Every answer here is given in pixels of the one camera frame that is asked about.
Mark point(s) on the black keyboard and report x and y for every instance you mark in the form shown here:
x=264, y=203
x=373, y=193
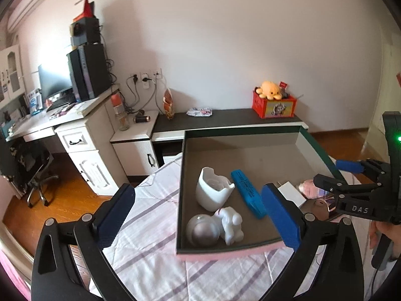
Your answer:
x=61, y=102

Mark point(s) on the black cylinder device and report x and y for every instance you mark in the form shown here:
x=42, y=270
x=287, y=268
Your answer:
x=141, y=119

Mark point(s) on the black computer tower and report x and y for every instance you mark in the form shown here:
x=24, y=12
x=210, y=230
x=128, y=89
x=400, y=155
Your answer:
x=94, y=69

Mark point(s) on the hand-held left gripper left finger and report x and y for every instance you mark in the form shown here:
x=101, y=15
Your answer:
x=114, y=216

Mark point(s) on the round table with striped cloth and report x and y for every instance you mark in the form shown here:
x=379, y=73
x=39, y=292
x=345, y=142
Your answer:
x=150, y=257

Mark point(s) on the black office chair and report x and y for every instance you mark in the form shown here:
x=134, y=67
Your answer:
x=28, y=163

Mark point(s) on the red capped bottle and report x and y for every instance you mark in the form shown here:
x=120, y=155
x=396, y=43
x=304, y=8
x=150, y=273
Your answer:
x=119, y=109

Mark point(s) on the blue box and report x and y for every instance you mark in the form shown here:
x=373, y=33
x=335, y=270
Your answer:
x=34, y=102

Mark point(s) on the white air conditioner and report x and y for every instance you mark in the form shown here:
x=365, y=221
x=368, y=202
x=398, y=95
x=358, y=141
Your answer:
x=28, y=6

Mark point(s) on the pink storage box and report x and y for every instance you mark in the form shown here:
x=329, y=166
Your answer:
x=250, y=150

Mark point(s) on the rose gold cylinder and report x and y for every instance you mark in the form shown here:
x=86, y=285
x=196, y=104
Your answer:
x=307, y=188

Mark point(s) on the black speaker box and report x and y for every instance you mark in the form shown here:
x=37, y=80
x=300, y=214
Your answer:
x=87, y=31

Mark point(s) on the red card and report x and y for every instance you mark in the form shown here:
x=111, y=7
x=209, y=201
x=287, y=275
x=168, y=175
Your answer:
x=283, y=84

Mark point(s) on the red tin box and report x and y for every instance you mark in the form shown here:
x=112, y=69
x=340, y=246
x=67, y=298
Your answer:
x=275, y=108

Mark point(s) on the white desk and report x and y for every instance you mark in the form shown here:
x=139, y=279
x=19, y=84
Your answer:
x=91, y=150

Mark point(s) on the person's right hand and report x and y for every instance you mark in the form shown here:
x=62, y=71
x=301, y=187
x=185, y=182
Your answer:
x=373, y=235

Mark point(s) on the pink blanket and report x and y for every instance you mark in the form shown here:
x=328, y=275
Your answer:
x=12, y=283

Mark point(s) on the orange snack bag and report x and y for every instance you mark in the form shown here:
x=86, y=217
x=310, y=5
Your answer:
x=168, y=103

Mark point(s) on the white power adapter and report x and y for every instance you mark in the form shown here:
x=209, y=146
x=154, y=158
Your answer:
x=293, y=194

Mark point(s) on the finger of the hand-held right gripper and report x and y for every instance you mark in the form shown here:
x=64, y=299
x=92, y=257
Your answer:
x=347, y=165
x=329, y=183

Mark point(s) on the black low cabinet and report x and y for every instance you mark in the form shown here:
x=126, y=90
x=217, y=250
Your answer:
x=231, y=116

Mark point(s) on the black computer monitor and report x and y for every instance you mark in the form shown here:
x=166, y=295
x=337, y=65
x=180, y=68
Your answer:
x=53, y=81

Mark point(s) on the blue highlighter pen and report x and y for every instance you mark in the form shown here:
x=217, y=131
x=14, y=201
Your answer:
x=247, y=191

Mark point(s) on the red paper bag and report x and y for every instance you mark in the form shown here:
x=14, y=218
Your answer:
x=87, y=8

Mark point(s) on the white astronaut figurine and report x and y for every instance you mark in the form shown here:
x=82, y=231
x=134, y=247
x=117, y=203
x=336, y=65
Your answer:
x=231, y=225

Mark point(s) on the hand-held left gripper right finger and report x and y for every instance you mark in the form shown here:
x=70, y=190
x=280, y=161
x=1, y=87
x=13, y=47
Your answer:
x=280, y=216

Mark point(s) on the white nightstand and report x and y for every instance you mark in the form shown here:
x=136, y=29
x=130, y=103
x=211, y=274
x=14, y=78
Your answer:
x=134, y=153

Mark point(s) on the white wall socket row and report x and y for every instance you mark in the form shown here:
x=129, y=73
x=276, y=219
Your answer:
x=145, y=76

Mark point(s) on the white bed frame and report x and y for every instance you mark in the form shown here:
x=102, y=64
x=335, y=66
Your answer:
x=15, y=247

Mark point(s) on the white ceramic cup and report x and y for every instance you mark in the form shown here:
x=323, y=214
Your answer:
x=210, y=194

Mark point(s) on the orange octopus plush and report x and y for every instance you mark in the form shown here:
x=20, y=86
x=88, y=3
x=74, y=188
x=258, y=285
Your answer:
x=269, y=90

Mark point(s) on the white glass door cabinet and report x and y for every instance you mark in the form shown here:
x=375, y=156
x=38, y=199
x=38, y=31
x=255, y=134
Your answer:
x=12, y=69

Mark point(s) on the crumpled patterned packet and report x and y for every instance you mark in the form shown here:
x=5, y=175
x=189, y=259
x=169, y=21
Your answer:
x=200, y=111

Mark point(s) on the red paper decoration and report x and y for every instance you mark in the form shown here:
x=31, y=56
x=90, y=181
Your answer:
x=398, y=80

